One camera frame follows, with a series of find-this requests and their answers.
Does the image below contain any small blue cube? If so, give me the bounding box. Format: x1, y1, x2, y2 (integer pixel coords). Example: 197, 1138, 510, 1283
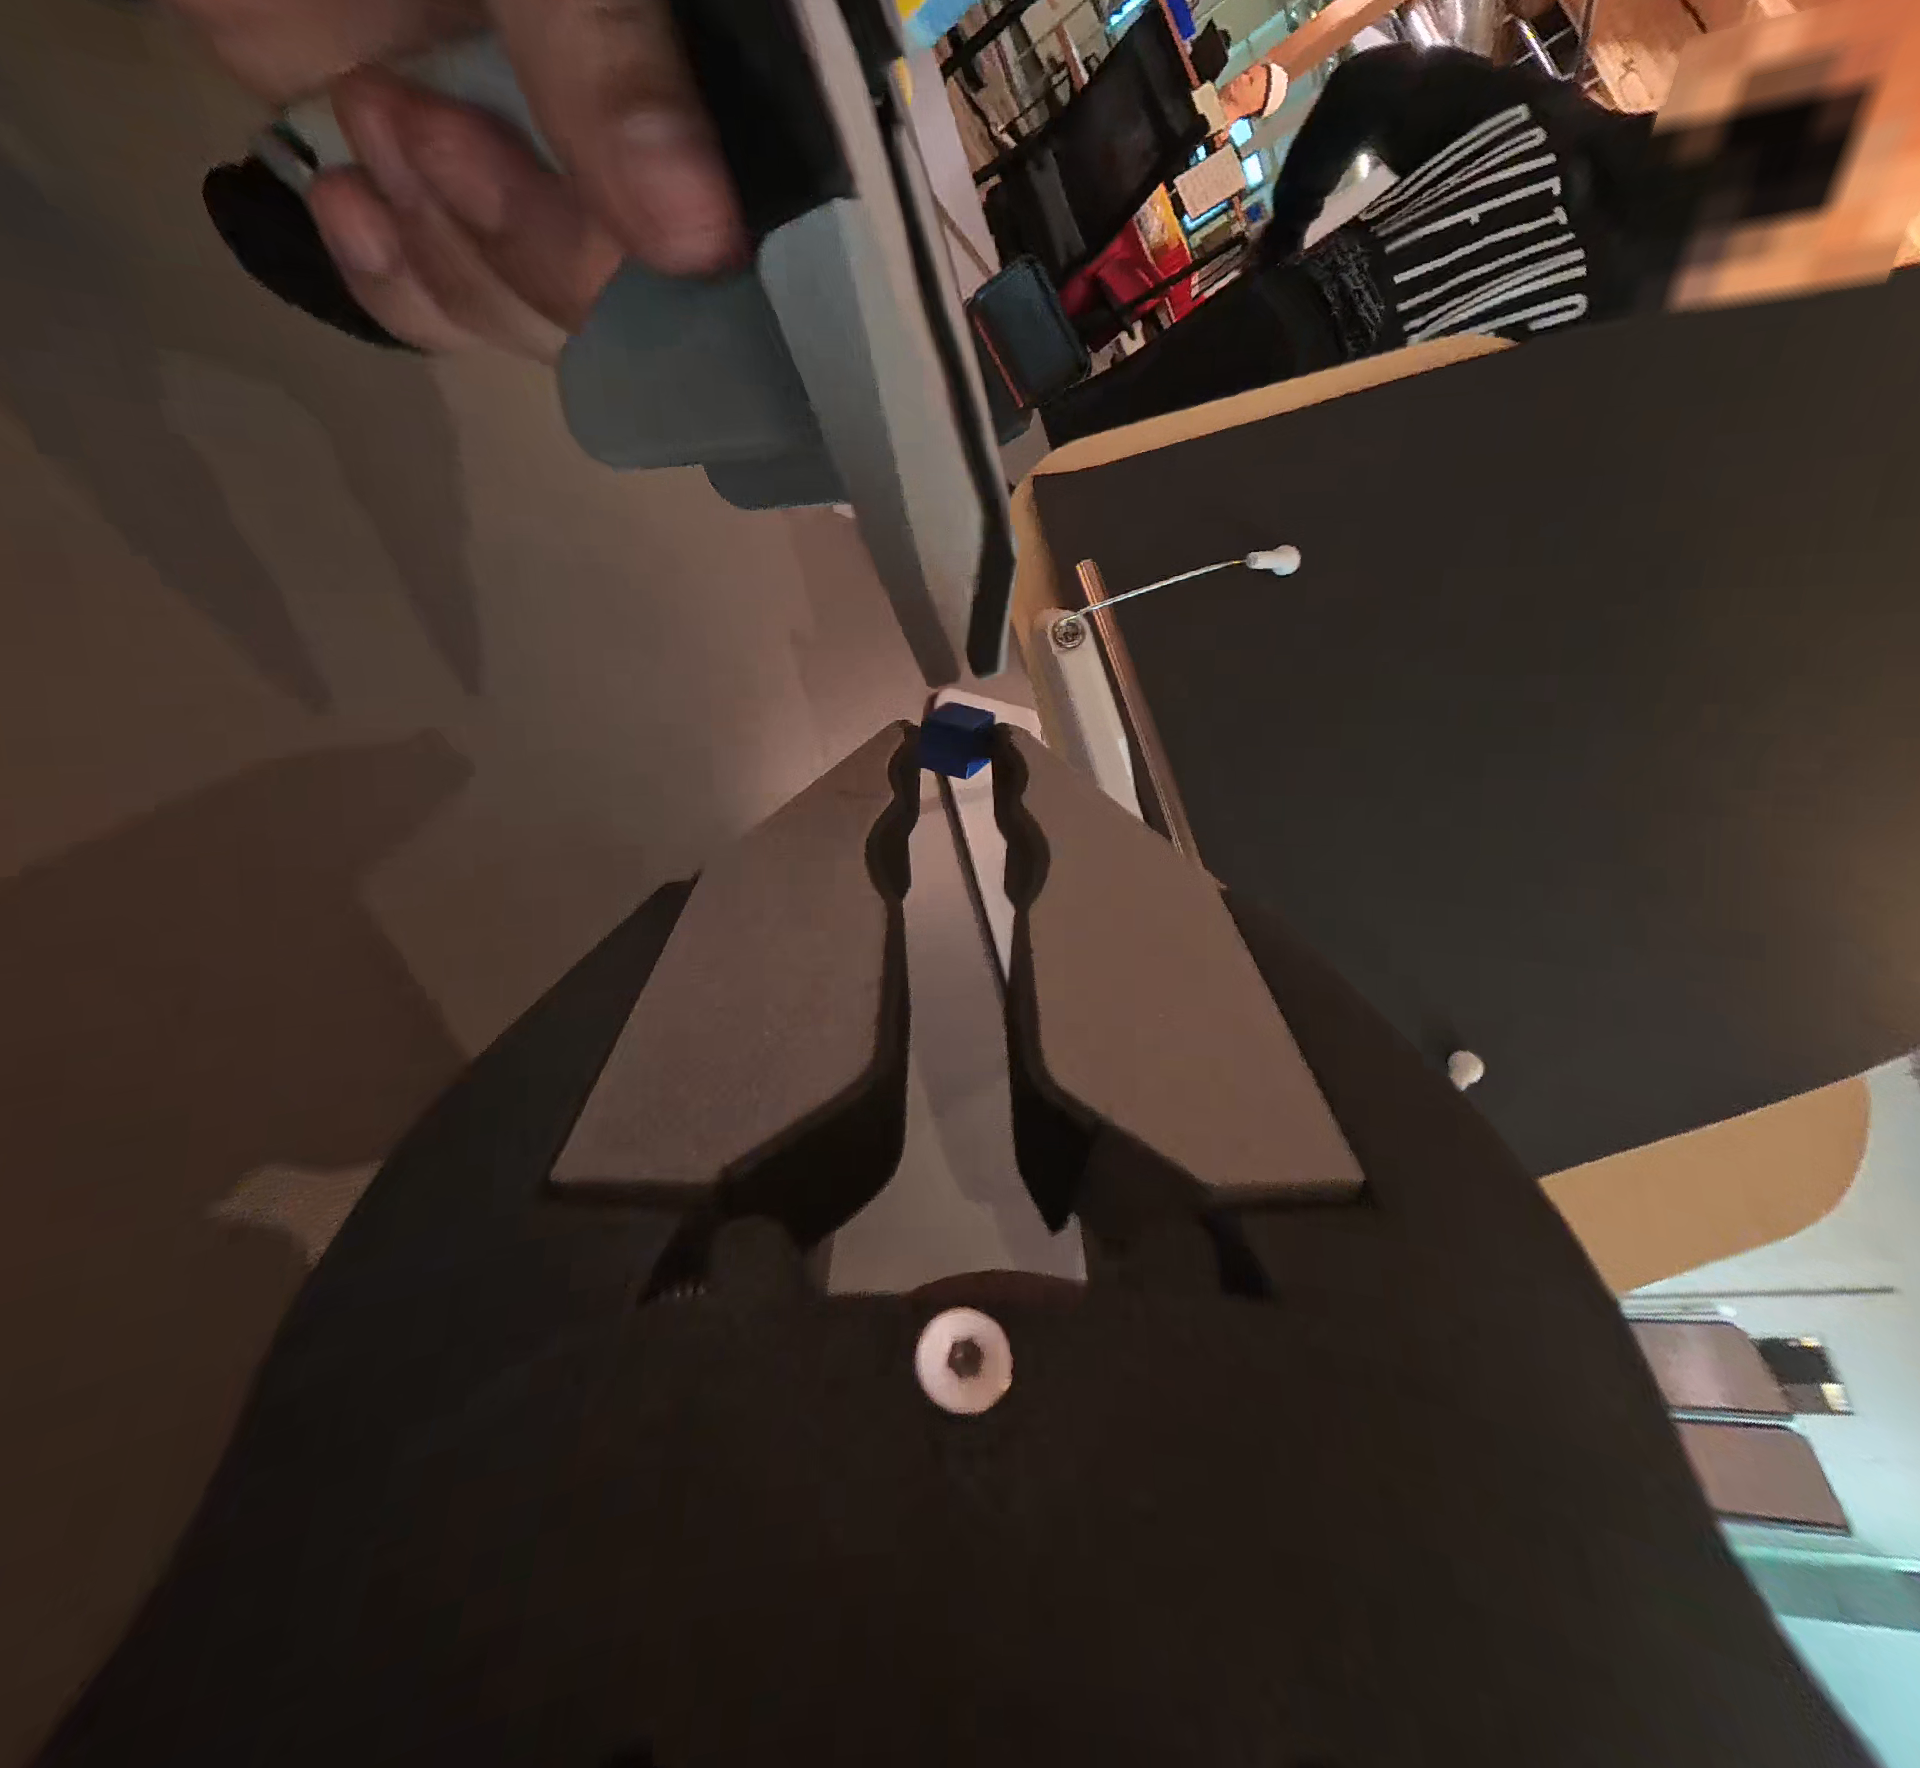
917, 697, 1001, 782

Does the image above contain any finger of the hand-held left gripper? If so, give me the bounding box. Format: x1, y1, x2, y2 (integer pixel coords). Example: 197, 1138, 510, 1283
754, 200, 974, 688
747, 0, 1021, 678

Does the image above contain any dark power bank with display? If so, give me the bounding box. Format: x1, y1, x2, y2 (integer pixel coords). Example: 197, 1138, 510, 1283
967, 256, 1096, 417

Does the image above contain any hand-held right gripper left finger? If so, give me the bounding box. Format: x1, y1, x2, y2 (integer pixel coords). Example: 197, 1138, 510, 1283
547, 723, 919, 1253

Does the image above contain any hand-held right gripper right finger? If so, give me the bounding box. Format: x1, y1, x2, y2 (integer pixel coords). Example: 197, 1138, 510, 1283
983, 723, 1371, 1236

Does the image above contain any book stand with black board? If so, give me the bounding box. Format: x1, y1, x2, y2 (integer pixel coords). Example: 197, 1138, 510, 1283
1009, 267, 1920, 1296

